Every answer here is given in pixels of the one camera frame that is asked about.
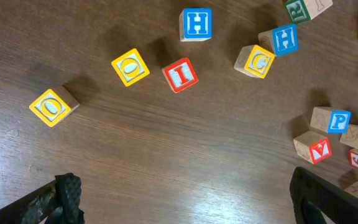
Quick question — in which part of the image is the yellow C block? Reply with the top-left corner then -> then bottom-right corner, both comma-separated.
234,45 -> 275,78

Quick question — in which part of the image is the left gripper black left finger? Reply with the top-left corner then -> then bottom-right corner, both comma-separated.
0,173 -> 85,224

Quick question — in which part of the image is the yellow o block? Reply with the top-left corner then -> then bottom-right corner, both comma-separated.
111,49 -> 150,86
29,86 -> 80,128

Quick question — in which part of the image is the red I block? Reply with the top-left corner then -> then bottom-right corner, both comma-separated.
162,57 -> 198,93

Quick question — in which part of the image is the blue H block right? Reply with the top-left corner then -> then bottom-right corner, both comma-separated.
258,24 -> 299,56

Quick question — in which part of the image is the red A block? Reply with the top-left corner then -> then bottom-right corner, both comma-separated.
293,131 -> 332,164

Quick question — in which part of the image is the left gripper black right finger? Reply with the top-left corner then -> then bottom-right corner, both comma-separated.
290,167 -> 358,224

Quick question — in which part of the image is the blue P block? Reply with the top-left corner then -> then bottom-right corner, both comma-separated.
310,106 -> 352,134

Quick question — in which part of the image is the green R block far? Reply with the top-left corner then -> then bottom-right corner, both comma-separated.
284,0 -> 333,24

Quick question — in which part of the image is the yellow O block near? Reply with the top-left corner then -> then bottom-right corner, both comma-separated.
29,86 -> 80,128

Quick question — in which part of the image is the yellow O block far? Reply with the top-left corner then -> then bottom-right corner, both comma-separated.
111,49 -> 150,86

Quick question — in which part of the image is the blue h block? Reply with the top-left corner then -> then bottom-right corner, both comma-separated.
258,24 -> 299,56
179,7 -> 213,42

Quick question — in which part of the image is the blue H block left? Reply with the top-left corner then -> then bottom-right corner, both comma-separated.
179,7 -> 213,42

